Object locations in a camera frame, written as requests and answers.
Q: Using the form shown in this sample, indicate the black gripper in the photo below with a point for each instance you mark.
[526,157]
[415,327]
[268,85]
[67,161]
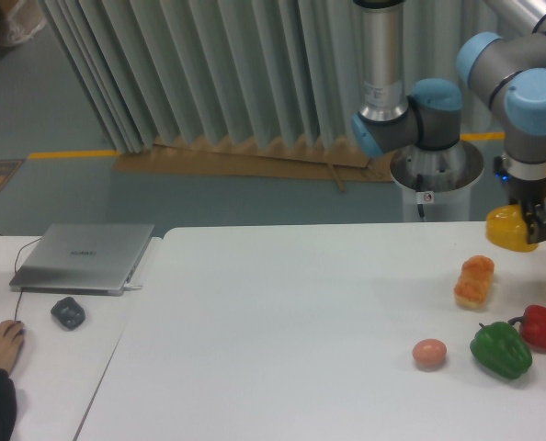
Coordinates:
[525,184]

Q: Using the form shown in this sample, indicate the yellow bell pepper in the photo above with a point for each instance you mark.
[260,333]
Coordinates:
[505,227]

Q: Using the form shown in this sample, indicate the black computer mouse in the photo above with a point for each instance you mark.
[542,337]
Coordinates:
[16,336]

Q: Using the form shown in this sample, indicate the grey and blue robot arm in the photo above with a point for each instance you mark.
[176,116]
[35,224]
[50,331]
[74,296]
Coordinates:
[420,128]

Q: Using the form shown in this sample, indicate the red bell pepper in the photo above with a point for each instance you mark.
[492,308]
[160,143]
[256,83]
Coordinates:
[532,325]

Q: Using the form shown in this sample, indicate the green bell pepper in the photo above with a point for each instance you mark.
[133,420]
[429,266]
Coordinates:
[499,347]

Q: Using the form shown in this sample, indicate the orange bread loaf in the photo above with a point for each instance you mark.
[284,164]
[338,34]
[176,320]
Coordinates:
[474,282]

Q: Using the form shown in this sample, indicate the brown egg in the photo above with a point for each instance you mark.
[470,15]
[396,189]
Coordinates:
[429,353]

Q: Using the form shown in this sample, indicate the pale green pleated curtain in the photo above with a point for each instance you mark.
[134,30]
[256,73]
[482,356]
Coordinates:
[262,69]

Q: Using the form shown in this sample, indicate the silver closed laptop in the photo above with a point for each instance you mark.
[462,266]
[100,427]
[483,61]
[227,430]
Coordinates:
[86,258]

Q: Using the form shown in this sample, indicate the clear plastic bag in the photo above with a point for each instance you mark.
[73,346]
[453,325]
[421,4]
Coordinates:
[20,21]

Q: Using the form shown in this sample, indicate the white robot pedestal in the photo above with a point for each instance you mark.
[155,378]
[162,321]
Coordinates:
[437,186]

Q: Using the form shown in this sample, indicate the white laptop cable plug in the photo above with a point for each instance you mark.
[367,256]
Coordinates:
[130,287]

